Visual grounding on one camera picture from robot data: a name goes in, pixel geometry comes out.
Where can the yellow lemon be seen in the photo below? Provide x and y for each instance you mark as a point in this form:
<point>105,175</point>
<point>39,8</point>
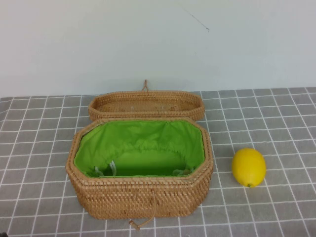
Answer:
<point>248,166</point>

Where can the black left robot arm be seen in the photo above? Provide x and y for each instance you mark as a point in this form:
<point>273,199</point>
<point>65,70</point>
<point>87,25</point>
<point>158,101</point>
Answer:
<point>3,234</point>

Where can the green fabric basket liner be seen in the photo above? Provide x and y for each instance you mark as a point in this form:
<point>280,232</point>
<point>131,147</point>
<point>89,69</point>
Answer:
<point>148,138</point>

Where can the woven rattan basket lid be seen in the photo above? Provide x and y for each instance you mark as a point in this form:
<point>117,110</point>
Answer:
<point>148,98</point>

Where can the woven rattan basket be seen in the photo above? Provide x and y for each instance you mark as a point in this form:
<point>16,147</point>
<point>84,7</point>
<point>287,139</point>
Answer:
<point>128,197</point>

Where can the grey checked tablecloth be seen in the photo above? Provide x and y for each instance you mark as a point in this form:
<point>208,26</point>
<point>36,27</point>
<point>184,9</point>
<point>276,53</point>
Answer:
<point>259,209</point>

